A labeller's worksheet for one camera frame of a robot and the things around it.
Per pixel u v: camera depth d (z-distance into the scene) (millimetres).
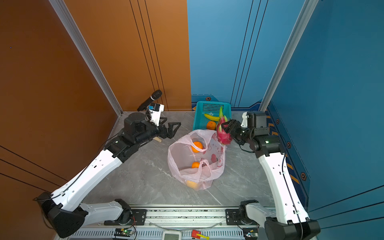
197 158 939
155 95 875
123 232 709
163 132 592
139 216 730
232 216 733
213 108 1160
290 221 360
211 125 1068
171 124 591
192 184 785
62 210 382
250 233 706
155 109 572
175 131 622
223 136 659
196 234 680
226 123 670
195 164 849
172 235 669
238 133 598
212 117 1160
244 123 610
